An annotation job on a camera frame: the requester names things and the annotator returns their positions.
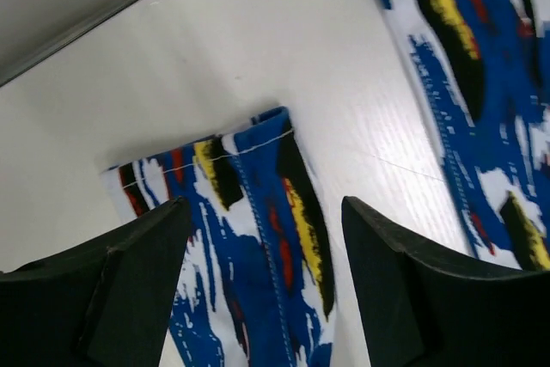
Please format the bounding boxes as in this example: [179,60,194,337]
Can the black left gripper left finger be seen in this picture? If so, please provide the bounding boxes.
[1,199,192,366]

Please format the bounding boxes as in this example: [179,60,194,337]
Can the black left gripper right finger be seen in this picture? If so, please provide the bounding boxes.
[341,196,549,366]

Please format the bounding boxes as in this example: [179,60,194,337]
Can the blue white red patterned trousers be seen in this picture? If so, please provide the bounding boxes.
[101,0,549,366]

